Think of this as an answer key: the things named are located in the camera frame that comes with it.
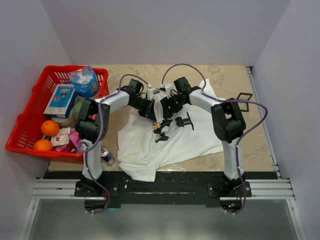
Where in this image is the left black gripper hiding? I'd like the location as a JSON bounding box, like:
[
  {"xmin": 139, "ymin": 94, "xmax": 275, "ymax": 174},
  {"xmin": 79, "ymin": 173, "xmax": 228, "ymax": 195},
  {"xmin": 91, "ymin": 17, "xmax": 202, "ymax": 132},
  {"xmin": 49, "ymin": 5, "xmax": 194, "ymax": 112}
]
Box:
[{"xmin": 129, "ymin": 97, "xmax": 157, "ymax": 122}]

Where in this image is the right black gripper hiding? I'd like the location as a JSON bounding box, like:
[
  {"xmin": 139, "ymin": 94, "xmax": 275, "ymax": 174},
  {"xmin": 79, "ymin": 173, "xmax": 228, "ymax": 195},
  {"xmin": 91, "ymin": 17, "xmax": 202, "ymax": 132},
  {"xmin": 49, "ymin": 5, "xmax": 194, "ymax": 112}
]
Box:
[{"xmin": 160, "ymin": 93, "xmax": 186, "ymax": 119}]

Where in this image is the white printed t-shirt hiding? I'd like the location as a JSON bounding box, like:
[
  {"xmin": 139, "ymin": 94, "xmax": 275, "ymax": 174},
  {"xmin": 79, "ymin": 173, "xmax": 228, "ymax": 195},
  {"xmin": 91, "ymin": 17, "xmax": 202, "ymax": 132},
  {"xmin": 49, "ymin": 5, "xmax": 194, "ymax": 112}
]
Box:
[{"xmin": 117, "ymin": 79, "xmax": 225, "ymax": 183}]

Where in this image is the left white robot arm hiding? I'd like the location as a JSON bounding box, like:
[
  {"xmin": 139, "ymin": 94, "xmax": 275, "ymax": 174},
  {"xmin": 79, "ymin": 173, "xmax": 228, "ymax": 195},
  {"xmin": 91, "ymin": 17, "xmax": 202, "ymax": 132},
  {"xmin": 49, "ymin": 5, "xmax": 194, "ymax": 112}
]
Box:
[{"xmin": 75, "ymin": 79, "xmax": 157, "ymax": 196}]

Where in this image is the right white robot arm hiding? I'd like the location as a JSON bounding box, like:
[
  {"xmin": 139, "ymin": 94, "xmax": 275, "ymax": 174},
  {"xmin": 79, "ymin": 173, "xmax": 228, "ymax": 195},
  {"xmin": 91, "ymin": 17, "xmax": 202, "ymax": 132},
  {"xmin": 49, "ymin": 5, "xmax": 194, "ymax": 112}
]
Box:
[{"xmin": 160, "ymin": 77, "xmax": 246, "ymax": 197}]

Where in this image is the blue red drink can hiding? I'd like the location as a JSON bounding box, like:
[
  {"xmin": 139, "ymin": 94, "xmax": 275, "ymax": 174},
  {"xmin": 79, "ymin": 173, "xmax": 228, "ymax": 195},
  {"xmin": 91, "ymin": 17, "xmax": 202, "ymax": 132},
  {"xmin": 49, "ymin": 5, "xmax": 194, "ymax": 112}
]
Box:
[{"xmin": 100, "ymin": 146, "xmax": 115, "ymax": 165}]

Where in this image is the blue plastic bag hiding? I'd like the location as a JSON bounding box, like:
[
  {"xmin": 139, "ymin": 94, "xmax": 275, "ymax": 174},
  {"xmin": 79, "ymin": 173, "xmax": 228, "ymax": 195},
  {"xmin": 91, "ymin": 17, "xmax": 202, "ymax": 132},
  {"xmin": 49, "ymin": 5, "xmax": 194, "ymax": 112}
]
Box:
[{"xmin": 67, "ymin": 65, "xmax": 100, "ymax": 98}]

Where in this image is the pink packet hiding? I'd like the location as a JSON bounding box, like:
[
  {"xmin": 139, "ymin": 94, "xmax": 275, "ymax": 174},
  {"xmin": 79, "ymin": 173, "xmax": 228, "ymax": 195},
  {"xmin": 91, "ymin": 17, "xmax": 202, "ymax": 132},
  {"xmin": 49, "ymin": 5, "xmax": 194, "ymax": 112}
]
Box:
[{"xmin": 53, "ymin": 130, "xmax": 81, "ymax": 153}]

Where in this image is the blue white razor box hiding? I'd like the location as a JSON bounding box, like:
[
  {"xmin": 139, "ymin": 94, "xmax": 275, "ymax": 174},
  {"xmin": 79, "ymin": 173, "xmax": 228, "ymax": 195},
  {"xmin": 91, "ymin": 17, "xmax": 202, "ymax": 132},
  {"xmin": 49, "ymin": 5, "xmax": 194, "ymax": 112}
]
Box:
[{"xmin": 43, "ymin": 83, "xmax": 77, "ymax": 119}]

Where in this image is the red white snack packet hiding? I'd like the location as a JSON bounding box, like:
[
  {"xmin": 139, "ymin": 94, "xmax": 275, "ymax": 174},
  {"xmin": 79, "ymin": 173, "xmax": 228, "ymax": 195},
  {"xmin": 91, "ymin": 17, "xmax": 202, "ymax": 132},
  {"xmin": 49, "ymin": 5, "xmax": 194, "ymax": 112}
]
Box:
[{"xmin": 50, "ymin": 127, "xmax": 71, "ymax": 147}]

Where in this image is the upper orange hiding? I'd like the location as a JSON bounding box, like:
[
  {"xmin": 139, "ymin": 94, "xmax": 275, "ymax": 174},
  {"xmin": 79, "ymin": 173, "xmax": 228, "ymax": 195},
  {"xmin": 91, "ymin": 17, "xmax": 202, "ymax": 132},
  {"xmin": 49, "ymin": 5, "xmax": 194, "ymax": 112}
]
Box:
[{"xmin": 40, "ymin": 120, "xmax": 60, "ymax": 137}]

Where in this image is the orange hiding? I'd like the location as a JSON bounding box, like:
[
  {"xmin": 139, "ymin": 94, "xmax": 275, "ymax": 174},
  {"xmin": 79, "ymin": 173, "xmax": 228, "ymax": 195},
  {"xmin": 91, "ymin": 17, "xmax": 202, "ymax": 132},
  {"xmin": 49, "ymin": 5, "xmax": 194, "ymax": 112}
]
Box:
[
  {"xmin": 33, "ymin": 139, "xmax": 53, "ymax": 152},
  {"xmin": 40, "ymin": 120, "xmax": 60, "ymax": 137}
]

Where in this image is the lower orange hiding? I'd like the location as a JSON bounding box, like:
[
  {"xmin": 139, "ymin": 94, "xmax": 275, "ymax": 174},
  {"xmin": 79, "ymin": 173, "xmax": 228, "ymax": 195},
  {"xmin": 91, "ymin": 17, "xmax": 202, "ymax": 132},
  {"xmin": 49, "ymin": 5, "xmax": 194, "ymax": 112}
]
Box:
[{"xmin": 33, "ymin": 139, "xmax": 53, "ymax": 152}]

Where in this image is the red plastic basket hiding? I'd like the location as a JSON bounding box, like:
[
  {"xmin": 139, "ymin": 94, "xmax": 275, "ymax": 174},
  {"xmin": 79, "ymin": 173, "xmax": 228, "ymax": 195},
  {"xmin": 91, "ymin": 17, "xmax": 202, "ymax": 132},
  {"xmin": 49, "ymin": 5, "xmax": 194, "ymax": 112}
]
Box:
[{"xmin": 5, "ymin": 65, "xmax": 111, "ymax": 165}]

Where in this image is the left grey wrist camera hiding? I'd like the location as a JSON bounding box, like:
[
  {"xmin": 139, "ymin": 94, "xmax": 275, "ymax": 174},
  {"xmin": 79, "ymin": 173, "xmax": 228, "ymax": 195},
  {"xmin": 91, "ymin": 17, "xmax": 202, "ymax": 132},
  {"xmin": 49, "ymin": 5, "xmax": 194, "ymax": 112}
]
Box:
[{"xmin": 146, "ymin": 88, "xmax": 160, "ymax": 100}]

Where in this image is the black metal bracket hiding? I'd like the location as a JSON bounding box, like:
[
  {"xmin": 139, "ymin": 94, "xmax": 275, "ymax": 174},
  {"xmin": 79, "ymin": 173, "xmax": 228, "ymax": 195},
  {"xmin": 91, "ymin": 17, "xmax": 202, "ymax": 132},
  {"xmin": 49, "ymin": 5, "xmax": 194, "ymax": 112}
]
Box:
[{"xmin": 236, "ymin": 92, "xmax": 253, "ymax": 113}]

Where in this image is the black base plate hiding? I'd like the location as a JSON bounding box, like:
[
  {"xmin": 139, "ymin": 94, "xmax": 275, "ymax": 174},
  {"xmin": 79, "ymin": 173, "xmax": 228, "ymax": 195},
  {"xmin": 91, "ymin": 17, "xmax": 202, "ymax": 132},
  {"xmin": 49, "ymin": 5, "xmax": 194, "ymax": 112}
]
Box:
[{"xmin": 74, "ymin": 171, "xmax": 252, "ymax": 210}]

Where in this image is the aluminium rail frame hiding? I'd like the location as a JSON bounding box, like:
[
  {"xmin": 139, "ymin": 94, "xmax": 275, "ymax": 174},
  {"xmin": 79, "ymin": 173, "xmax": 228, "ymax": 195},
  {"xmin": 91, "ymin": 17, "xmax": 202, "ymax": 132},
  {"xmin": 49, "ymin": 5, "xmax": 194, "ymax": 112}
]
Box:
[{"xmin": 17, "ymin": 65, "xmax": 307, "ymax": 240}]

